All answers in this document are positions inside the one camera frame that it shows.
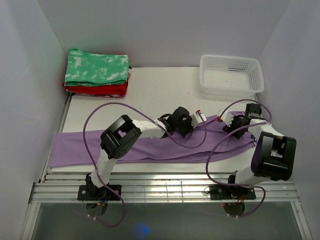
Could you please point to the white perforated plastic basket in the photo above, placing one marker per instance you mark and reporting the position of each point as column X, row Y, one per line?
column 230, row 76

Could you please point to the red folded garment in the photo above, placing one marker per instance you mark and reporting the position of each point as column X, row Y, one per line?
column 106, row 91

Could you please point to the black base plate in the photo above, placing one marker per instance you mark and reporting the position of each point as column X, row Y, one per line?
column 226, row 192
column 84, row 194

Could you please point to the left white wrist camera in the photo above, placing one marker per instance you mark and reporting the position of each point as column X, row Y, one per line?
column 198, row 118

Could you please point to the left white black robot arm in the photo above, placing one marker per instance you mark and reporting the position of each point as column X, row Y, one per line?
column 117, row 140

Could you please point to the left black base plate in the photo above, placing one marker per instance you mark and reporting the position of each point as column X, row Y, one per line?
column 84, row 194

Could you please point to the purple trousers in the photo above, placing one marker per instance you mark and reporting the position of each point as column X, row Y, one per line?
column 68, row 149

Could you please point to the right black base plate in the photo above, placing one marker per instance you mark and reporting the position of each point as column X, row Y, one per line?
column 226, row 192

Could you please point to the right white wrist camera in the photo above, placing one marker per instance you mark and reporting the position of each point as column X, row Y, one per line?
column 225, row 117

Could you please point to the green white patterned folded garment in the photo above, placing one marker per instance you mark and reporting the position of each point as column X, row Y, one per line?
column 93, row 70

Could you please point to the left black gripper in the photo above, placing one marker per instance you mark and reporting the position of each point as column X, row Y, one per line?
column 188, row 119

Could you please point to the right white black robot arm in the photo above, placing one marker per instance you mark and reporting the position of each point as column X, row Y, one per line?
column 274, row 154

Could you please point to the aluminium rail frame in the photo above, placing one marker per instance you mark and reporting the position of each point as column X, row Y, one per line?
column 148, row 183

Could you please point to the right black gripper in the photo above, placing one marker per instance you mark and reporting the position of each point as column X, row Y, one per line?
column 228, row 129

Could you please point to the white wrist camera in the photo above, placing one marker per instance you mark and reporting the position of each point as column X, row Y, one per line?
column 198, row 118
column 225, row 117

